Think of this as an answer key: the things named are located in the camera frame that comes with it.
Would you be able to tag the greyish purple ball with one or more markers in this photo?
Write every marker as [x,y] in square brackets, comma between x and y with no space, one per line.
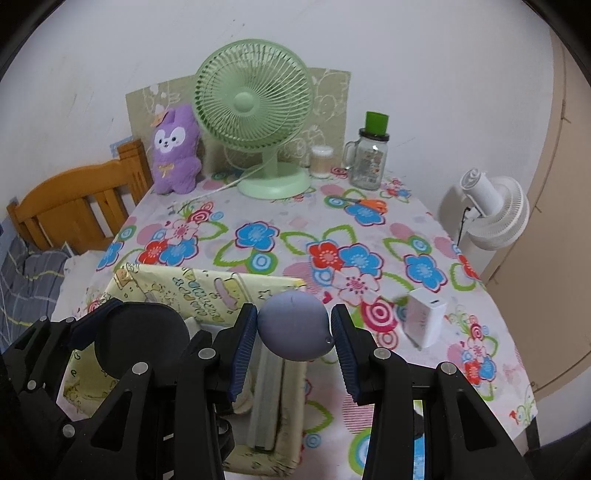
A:
[293,323]

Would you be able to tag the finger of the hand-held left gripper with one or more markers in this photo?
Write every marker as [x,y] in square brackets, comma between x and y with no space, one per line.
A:
[51,410]
[92,323]

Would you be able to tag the green plastic cup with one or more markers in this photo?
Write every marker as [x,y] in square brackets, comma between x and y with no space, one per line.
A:
[376,122]

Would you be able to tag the cotton swab jar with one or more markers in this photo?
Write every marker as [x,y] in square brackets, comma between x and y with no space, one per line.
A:
[321,161]

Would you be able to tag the beige wooden door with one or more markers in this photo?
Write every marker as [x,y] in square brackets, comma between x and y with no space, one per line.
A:
[554,230]

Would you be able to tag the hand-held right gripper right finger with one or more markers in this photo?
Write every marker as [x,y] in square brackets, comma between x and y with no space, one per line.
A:
[344,355]

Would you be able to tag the black round object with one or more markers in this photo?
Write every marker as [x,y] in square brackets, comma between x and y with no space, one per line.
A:
[147,332]

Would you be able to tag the blue plaid blanket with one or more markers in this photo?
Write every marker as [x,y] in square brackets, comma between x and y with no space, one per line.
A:
[27,277]

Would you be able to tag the white remote control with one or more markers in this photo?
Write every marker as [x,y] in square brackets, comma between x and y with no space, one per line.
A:
[291,401]
[265,406]

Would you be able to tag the white pillow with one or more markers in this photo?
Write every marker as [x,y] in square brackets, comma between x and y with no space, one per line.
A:
[78,272]

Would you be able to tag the floral tablecloth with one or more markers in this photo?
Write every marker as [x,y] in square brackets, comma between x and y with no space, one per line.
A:
[286,221]

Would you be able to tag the white power adapter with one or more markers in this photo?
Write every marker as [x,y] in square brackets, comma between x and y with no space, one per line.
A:
[427,318]

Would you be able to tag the yellow printed storage box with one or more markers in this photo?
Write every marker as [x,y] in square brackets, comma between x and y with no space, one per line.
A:
[203,290]

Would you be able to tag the glass mason jar mug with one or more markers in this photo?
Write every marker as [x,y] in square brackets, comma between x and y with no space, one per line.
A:
[369,161]

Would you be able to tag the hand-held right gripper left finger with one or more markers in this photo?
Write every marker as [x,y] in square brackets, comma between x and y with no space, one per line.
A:
[242,355]

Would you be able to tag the purple plush toy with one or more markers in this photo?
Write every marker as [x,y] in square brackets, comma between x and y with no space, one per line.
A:
[175,161]

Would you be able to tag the green desk fan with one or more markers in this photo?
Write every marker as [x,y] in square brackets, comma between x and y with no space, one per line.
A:
[244,101]

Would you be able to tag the wooden bed headboard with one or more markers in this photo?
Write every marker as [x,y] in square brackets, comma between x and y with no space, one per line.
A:
[69,194]

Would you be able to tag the white clip fan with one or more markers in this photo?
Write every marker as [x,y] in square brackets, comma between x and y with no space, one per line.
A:
[503,207]

